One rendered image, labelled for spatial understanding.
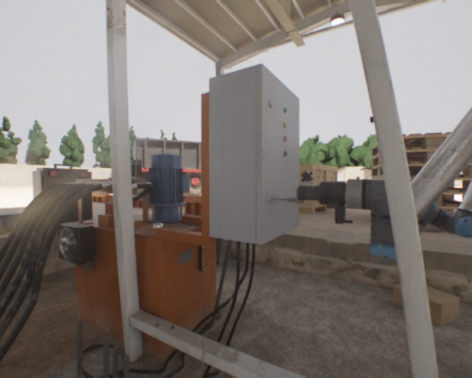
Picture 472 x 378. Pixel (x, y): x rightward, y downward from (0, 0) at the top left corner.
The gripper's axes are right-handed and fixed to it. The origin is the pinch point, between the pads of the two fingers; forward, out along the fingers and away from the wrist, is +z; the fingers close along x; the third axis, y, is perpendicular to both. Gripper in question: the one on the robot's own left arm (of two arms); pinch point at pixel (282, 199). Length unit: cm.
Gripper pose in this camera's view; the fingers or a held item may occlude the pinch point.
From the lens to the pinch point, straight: 83.7
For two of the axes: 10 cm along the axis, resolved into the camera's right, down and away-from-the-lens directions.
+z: -8.5, -0.2, 5.3
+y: 0.0, -10.0, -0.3
